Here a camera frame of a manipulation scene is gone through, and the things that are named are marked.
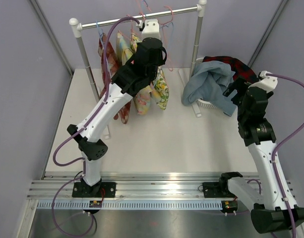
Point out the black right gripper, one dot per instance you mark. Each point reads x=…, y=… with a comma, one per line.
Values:
x=240, y=85

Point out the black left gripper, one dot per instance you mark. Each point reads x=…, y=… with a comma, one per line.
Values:
x=161, y=62

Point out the red black plaid skirt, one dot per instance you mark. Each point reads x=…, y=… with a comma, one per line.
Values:
x=237, y=66

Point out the light blue denim garment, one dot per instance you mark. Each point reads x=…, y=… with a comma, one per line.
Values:
x=209, y=81

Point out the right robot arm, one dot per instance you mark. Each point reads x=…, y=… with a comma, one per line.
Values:
x=275, y=209

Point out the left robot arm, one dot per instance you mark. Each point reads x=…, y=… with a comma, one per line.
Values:
x=137, y=73

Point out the white plastic perforated basket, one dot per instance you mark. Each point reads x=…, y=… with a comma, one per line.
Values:
x=201, y=102

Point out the red beige checked garment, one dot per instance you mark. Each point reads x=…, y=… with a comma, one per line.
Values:
x=113, y=64

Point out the yellow green floral garment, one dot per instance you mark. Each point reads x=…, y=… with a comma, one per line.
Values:
x=158, y=91

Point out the pastel tie-dye garment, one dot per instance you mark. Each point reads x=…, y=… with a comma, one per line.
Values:
x=125, y=50

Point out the white metal clothes rack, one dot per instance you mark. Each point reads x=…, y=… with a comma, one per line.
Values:
x=77, y=28

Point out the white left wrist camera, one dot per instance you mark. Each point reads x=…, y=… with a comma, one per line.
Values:
x=149, y=29

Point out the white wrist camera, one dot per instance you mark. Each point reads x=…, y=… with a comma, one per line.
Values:
x=149, y=29
x=266, y=82

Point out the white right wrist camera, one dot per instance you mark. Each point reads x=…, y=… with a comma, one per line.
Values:
x=266, y=82

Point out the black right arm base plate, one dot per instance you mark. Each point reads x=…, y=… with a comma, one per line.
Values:
x=213, y=190

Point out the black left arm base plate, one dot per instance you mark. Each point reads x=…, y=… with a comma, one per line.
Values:
x=109, y=189

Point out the aluminium mounting rail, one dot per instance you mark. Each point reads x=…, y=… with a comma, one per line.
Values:
x=131, y=186

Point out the white slotted cable duct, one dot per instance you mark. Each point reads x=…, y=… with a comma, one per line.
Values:
x=131, y=205

